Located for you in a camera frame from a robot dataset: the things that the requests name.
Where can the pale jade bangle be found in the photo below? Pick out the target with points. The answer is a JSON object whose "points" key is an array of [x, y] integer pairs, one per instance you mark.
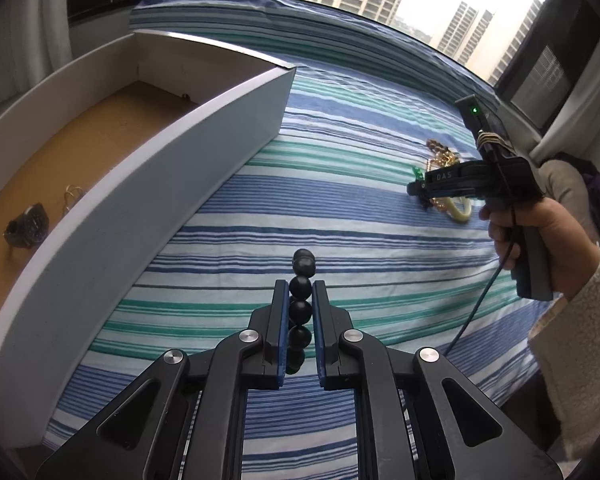
{"points": [[458, 213]]}

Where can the black green hair claw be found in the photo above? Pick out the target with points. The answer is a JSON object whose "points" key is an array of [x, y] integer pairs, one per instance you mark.
{"points": [[418, 174]]}

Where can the black wrist watch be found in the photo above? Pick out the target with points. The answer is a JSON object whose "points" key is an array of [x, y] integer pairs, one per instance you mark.
{"points": [[27, 225]]}

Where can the person's right forearm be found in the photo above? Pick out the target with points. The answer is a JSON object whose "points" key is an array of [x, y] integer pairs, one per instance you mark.
{"points": [[580, 360]]}

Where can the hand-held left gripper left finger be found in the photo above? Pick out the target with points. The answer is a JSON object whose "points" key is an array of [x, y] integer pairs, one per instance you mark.
{"points": [[280, 332]]}

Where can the thin copper rings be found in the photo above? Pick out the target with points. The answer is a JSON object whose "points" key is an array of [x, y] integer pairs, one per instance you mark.
{"points": [[72, 194]]}

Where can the white drawer box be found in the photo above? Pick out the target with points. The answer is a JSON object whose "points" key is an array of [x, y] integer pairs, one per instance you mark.
{"points": [[145, 175]]}

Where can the blue green striped bed sheet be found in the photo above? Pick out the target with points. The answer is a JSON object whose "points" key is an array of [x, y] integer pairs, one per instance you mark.
{"points": [[330, 240]]}

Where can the beige cushion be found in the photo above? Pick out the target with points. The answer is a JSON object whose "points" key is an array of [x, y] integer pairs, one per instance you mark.
{"points": [[562, 180]]}

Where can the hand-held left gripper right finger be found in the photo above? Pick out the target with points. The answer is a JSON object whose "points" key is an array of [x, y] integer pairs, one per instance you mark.
{"points": [[320, 332]]}

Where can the white curtain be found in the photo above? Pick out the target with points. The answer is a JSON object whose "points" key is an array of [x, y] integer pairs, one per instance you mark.
{"points": [[580, 95], [30, 25]]}

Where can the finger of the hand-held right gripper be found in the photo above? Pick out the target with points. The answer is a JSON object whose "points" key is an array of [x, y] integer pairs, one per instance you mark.
{"points": [[422, 187]]}

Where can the person's right hand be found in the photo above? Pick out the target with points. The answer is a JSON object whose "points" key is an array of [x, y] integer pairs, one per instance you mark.
{"points": [[550, 240]]}

